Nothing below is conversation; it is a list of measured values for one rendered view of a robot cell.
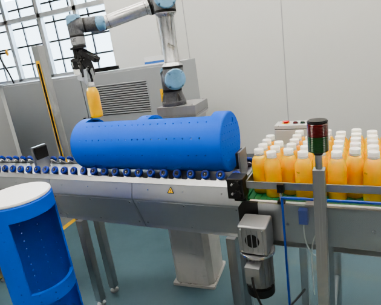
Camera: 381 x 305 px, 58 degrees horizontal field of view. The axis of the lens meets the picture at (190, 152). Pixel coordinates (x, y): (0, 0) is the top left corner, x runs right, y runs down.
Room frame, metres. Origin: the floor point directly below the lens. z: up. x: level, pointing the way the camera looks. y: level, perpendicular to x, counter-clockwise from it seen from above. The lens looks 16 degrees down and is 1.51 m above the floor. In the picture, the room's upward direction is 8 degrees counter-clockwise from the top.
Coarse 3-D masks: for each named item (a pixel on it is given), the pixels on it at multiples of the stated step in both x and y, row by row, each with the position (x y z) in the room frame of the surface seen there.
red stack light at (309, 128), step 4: (324, 124) 1.01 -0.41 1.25; (308, 128) 1.03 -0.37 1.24; (312, 128) 1.02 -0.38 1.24; (316, 128) 1.01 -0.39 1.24; (320, 128) 1.01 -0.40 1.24; (324, 128) 1.01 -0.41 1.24; (308, 132) 1.03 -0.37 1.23; (312, 132) 1.02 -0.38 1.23; (316, 132) 1.01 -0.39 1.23; (320, 132) 1.01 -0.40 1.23; (324, 132) 1.01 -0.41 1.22; (308, 136) 1.03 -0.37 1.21; (312, 136) 1.02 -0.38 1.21; (316, 136) 1.01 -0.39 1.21; (320, 136) 1.01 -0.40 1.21; (324, 136) 1.01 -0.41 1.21
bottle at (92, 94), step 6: (90, 90) 1.89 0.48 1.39; (96, 90) 1.91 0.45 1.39; (90, 96) 1.89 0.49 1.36; (96, 96) 1.90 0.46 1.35; (90, 102) 1.89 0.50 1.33; (96, 102) 1.90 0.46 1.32; (90, 108) 1.90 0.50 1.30; (96, 108) 1.89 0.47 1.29; (90, 114) 1.92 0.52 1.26; (96, 114) 1.89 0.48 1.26; (102, 114) 1.92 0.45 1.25
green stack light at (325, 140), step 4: (328, 136) 1.03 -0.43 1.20; (308, 140) 1.04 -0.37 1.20; (312, 140) 1.02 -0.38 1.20; (316, 140) 1.01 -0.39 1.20; (320, 140) 1.01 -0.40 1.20; (324, 140) 1.01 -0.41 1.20; (328, 140) 1.03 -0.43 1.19; (308, 144) 1.04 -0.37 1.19; (312, 144) 1.02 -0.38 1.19; (316, 144) 1.01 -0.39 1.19; (320, 144) 1.01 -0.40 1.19; (324, 144) 1.01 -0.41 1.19; (328, 144) 1.02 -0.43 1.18; (308, 148) 1.04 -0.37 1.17; (312, 148) 1.02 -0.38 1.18; (316, 148) 1.01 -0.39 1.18; (320, 148) 1.01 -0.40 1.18; (324, 148) 1.01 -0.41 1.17; (328, 148) 1.03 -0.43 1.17; (312, 152) 1.02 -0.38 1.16; (316, 152) 1.01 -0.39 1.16; (320, 152) 1.01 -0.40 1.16
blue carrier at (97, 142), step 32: (96, 128) 1.80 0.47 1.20; (128, 128) 1.70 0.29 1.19; (160, 128) 1.61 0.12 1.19; (192, 128) 1.53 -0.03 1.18; (224, 128) 1.50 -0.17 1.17; (96, 160) 1.78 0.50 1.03; (128, 160) 1.68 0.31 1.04; (160, 160) 1.59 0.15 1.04; (192, 160) 1.51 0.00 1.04; (224, 160) 1.46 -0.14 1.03
